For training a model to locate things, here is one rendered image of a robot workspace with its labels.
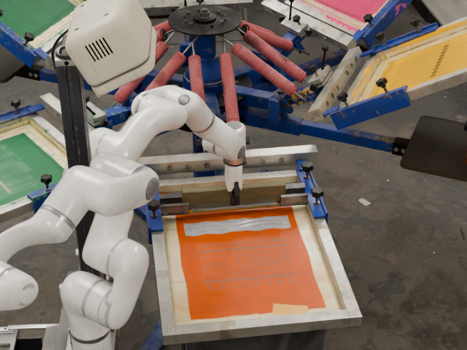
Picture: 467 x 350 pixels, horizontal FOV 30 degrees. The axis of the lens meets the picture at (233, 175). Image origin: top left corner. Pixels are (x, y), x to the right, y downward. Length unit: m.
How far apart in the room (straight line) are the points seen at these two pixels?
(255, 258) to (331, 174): 2.19
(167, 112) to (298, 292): 0.71
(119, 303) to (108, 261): 0.10
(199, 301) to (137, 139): 0.57
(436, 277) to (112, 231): 2.59
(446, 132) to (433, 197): 1.32
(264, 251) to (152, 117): 0.69
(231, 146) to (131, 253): 0.85
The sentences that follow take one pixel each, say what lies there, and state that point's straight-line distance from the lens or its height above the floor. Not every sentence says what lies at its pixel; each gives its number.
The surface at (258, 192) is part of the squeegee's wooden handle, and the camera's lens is 2.98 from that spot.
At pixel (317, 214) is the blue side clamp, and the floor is 1.00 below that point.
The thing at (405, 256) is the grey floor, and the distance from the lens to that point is 4.43.
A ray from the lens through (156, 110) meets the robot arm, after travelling 2.42.
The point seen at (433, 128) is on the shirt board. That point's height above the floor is 0.95.
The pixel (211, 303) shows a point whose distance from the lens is 2.67.
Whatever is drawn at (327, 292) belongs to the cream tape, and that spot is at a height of 0.95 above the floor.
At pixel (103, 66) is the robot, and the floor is 1.93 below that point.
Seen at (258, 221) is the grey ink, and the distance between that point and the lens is 2.97.
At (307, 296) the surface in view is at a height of 0.95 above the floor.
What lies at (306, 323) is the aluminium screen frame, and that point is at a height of 0.98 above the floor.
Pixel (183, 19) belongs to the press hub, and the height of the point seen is 1.31.
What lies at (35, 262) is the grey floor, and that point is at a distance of 4.41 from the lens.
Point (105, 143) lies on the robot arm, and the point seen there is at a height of 1.49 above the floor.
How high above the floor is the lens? 2.75
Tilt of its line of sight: 34 degrees down
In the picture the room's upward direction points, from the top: straight up
